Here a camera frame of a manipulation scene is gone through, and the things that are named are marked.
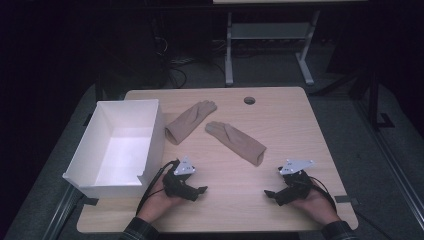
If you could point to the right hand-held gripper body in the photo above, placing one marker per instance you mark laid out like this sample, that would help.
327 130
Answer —
295 186

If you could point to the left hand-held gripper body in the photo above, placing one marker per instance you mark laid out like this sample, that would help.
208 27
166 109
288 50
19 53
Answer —
176 186

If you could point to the white box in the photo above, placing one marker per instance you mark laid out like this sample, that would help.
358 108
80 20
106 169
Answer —
123 156

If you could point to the person's left hand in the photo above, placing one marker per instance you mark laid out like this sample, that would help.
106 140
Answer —
160 203

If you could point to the person's right hand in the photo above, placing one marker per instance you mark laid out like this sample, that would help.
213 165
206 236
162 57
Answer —
316 206

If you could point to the grey tape strip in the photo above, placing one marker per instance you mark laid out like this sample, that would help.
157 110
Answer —
346 199

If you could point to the black tape strip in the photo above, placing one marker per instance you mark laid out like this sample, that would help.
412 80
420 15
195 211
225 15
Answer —
90 201

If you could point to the grey metal stand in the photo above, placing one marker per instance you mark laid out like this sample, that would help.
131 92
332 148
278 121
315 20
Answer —
270 31

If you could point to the metal floor rail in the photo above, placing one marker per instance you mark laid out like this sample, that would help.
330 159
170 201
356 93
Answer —
61 213
393 160

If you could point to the black post with bracket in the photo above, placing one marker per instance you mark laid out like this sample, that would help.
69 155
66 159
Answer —
374 103

